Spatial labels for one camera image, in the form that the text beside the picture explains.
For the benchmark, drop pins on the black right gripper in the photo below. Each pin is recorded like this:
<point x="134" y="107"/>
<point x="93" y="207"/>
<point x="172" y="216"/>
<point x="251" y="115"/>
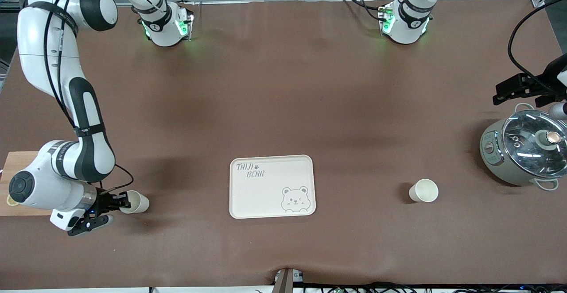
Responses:
<point x="105" y="202"/>

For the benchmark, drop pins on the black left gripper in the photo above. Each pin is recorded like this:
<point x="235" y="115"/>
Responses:
<point x="541" y="83"/>

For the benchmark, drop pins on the white IKEA cup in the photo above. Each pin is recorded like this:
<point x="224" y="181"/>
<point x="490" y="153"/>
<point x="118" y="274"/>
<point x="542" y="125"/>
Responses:
<point x="139" y="202"/>
<point x="424" y="191"/>

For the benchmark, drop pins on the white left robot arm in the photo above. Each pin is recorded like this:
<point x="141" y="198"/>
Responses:
<point x="405" y="23"/>

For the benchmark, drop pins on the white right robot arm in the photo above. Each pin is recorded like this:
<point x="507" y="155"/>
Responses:
<point x="44" y="40"/>

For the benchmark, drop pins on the glass pot lid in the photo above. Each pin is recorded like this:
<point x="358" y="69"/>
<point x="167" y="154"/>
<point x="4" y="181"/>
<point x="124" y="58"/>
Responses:
<point x="527" y="151"/>

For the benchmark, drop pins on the sage green cooking pot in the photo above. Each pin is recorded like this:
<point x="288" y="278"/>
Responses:
<point x="496" y="164"/>

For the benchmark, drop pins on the wooden cutting board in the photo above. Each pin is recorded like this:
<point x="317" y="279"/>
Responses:
<point x="17" y="162"/>

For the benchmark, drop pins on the lemon slice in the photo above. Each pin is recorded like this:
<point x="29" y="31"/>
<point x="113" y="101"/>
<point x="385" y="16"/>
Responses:
<point x="9" y="202"/>

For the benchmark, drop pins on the cream bear print tray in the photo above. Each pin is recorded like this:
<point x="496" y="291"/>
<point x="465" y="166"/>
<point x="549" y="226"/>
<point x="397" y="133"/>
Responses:
<point x="266" y="195"/>

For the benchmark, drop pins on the small metal clamp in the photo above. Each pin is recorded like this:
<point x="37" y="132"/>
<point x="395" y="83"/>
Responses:
<point x="297" y="277"/>

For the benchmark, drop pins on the brown table cover mat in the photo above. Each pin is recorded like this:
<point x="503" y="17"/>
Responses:
<point x="283" y="85"/>

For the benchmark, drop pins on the camera mounting post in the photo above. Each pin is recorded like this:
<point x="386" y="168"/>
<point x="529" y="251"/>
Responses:
<point x="284" y="282"/>

